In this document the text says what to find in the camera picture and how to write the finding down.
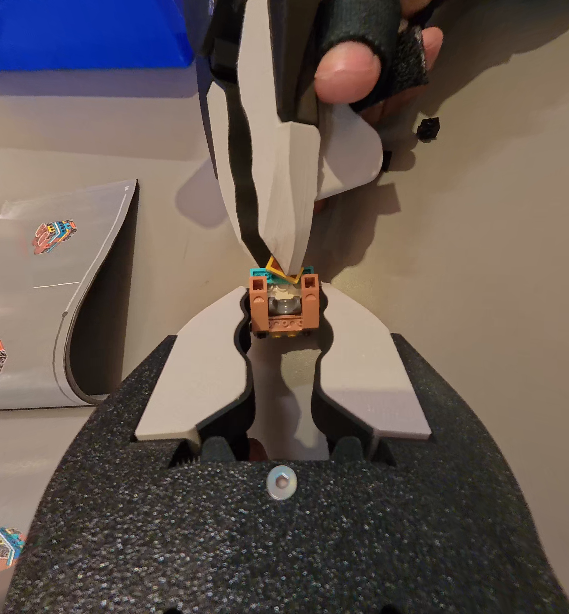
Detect person's right hand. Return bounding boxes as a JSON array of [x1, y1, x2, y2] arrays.
[[313, 25, 445, 124]]

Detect blue storage bin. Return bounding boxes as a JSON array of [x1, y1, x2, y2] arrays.
[[0, 0, 196, 74]]

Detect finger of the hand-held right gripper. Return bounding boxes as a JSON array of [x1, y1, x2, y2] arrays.
[[206, 78, 272, 263], [238, 0, 322, 275]]

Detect grey desk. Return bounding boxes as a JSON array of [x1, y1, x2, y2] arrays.
[[0, 0, 569, 614]]

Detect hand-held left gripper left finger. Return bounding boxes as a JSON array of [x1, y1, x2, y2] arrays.
[[133, 286, 255, 447]]

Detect brown teal toy brick model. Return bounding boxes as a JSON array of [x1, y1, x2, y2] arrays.
[[248, 265, 321, 341]]

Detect yellow toy brick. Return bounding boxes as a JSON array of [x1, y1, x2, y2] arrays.
[[265, 256, 305, 285]]

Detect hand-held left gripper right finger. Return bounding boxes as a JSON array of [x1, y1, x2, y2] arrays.
[[312, 283, 432, 447]]

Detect grey instruction booklet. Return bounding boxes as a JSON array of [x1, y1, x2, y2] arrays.
[[0, 180, 140, 572]]

